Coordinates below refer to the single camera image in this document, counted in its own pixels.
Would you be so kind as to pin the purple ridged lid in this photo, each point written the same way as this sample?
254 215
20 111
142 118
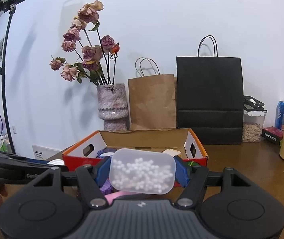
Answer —
106 188

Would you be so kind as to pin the red cardboard box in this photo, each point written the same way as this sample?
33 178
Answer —
85 151

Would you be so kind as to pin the brown paper bag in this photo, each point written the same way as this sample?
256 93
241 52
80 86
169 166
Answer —
152 97

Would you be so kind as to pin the white cube power adapter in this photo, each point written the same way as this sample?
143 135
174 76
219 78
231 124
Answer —
173 152

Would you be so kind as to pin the blue rimmed round container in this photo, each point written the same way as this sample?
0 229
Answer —
106 152

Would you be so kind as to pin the clear box of white beads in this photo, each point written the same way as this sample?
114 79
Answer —
145 172

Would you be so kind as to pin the purple ceramic vase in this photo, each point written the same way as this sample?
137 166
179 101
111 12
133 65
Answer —
113 106

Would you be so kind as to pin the blue drink can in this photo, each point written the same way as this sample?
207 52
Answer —
279 120

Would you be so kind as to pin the black paper bag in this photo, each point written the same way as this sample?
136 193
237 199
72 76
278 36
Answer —
210 97

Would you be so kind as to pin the studio light on stand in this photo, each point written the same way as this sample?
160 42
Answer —
10 6

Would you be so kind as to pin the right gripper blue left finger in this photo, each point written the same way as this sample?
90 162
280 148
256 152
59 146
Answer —
89 180

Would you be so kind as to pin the clear seed container black lid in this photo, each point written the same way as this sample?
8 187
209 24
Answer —
253 119

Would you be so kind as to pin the white panel against wall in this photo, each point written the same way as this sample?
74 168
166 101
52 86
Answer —
43 153

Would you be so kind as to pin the dried pink roses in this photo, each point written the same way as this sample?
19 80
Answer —
96 55

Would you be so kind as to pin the dark red book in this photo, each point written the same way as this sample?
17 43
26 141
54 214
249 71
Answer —
273 134

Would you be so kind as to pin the pink handled black brush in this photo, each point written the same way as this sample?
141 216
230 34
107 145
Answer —
120 195

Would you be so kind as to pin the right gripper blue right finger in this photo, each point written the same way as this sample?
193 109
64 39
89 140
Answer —
193 180

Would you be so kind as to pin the small white round cap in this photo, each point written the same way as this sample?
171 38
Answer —
56 162

